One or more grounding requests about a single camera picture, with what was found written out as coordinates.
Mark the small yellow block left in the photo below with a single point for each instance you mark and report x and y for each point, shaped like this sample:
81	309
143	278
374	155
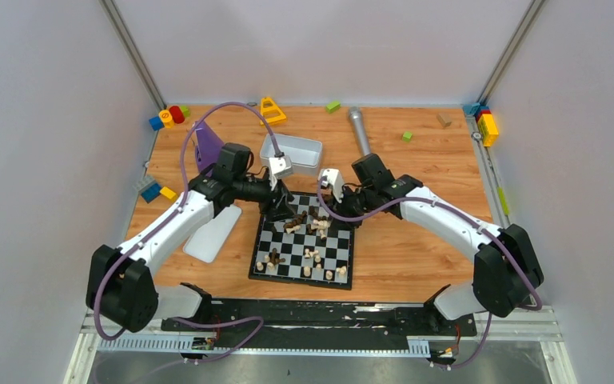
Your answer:
169	194

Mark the blue block left edge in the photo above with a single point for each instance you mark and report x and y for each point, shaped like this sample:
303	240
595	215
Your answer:
151	192

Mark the yellow cylinder block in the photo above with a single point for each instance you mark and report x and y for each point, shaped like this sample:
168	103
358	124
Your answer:
166	118

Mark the yellow triangular toy block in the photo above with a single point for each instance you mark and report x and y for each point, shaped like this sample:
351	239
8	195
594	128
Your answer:
271	111

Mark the purple metronome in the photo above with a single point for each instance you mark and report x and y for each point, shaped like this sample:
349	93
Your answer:
208	145

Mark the white box lid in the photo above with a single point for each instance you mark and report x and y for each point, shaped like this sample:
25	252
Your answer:
206	242

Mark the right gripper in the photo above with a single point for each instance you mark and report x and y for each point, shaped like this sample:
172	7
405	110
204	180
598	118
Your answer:
341	207

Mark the black white chessboard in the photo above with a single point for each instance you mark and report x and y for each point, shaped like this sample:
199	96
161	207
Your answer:
311	257

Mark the blue toy block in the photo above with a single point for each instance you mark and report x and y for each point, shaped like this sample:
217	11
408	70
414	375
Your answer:
156	123

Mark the green block in corner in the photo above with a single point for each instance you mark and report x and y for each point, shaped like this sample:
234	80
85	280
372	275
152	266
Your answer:
185	111

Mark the green block near wall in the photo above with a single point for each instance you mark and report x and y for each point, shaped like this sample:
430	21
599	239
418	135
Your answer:
332	106

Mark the silver microphone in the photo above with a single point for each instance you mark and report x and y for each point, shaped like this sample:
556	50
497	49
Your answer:
355	116

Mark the white rectangular box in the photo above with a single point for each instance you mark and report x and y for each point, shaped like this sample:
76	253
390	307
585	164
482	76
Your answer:
305	154

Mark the brown wooden block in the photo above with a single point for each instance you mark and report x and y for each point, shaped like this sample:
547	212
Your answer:
444	119

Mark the stacked coloured blocks right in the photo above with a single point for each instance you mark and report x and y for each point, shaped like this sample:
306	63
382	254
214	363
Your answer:
485	122

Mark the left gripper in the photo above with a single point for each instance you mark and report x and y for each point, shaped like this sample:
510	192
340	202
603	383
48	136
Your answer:
276	200

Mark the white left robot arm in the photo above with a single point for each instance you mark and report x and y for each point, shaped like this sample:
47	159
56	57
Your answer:
121	284

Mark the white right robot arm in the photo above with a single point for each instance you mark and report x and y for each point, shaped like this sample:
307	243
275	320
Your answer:
506	270

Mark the red cylinder block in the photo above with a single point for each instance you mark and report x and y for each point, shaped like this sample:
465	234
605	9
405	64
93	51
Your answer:
177	114

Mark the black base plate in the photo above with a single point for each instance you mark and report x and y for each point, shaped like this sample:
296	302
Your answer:
323	325

